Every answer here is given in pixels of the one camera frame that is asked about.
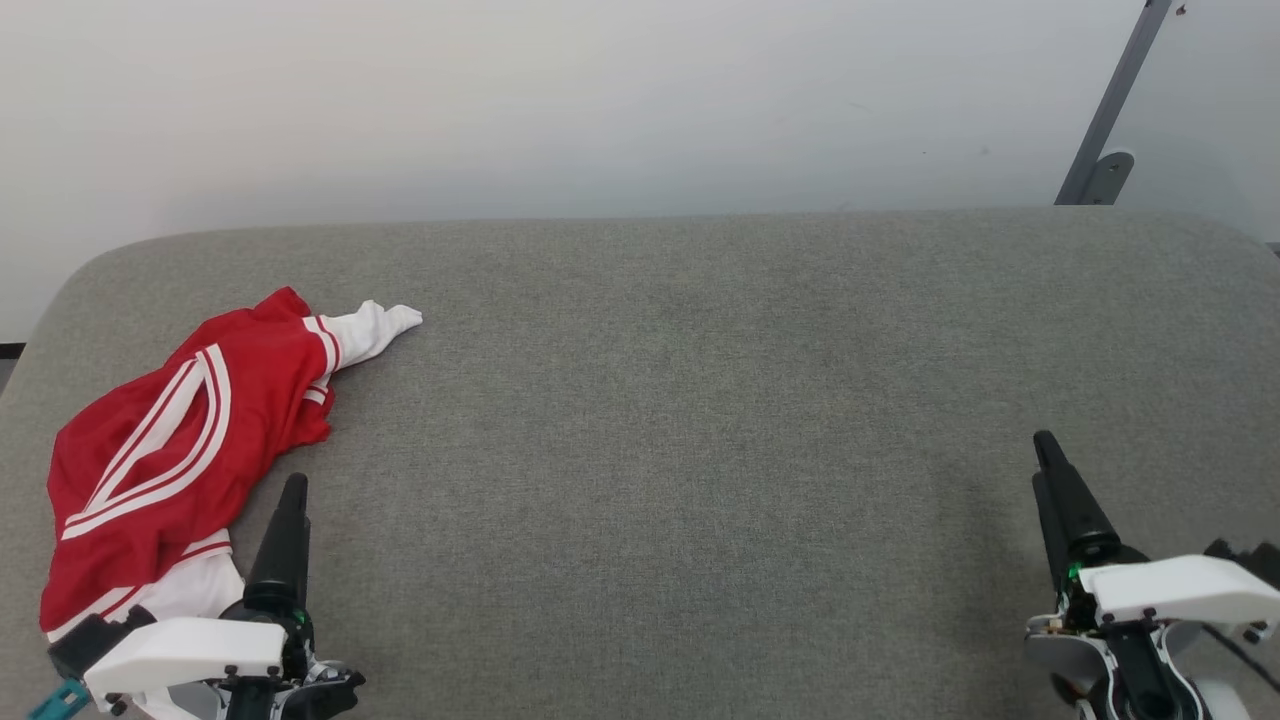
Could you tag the grey metal frame bar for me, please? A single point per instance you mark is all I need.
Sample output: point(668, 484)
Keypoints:
point(1220, 110)

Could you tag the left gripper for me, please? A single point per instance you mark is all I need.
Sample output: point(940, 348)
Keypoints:
point(300, 690)

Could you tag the left teal connector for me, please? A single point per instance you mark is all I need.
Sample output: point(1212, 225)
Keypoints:
point(60, 700)

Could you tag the left white wrist camera cover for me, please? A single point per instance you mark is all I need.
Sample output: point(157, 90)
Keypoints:
point(190, 650)

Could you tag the grey slanted metal bar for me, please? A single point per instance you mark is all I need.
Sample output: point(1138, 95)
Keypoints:
point(1115, 100)

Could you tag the black skirting strip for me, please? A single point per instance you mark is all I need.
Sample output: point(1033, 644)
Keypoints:
point(10, 351)

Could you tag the black wrist side module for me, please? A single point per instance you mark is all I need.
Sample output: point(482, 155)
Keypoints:
point(1250, 562)
point(95, 640)

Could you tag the right black wrist side module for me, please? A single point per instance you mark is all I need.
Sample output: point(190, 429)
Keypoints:
point(1250, 562)

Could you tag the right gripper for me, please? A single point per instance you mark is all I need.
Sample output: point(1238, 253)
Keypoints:
point(1120, 670)

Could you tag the grey metal bracket plate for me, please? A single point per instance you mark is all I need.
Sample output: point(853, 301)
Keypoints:
point(1112, 177)

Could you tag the red and white jersey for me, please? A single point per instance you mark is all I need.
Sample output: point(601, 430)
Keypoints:
point(180, 440)

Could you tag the left black wrist side module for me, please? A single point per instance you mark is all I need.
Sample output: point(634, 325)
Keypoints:
point(95, 640)

